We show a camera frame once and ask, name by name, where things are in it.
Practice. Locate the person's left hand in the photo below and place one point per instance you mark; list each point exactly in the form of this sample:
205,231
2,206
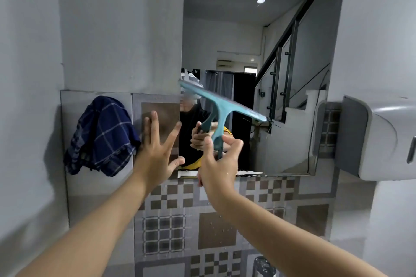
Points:
152,163

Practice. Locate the person's right hand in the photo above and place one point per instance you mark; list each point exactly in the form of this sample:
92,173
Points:
219,179

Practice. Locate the blue plaid cloth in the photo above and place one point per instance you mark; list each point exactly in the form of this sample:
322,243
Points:
104,134

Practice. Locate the teal squeegee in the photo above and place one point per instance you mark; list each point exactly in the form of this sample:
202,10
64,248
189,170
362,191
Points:
224,108

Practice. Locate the person's left forearm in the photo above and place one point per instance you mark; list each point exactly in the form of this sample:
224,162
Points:
91,225

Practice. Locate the person's right forearm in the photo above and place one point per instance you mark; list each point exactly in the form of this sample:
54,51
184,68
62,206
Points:
286,241

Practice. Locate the white paper towel dispenser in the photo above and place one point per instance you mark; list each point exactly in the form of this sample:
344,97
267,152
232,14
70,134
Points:
380,140

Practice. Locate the chrome faucet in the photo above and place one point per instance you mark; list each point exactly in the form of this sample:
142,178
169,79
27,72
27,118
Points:
263,268

